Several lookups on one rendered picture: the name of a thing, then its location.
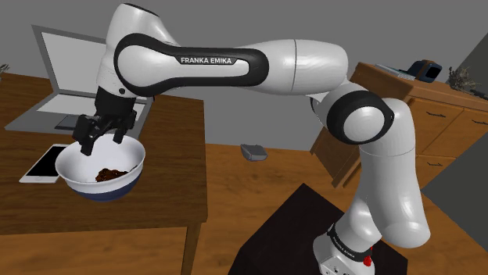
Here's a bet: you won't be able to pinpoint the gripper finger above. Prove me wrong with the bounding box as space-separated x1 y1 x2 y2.
71 115 113 157
113 109 138 145

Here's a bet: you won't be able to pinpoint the grey laptop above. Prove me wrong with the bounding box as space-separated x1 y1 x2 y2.
4 24 154 139

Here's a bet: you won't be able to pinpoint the white phone with black screen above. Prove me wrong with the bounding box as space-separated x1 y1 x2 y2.
19 143 72 184

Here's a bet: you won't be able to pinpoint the white bowl with blue base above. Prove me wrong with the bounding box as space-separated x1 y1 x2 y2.
54 133 147 203

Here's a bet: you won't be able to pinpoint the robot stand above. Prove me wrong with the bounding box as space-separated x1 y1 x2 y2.
228 182 409 275

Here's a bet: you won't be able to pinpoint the wooden table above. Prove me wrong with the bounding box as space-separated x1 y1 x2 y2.
0 72 209 275

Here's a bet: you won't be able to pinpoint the small grey box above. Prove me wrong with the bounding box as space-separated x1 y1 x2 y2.
239 143 269 163

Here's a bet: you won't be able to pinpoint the brown lump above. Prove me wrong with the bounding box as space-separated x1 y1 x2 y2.
95 167 130 183

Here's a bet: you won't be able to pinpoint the wooden chest of drawers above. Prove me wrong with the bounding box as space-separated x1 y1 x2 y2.
309 59 488 190

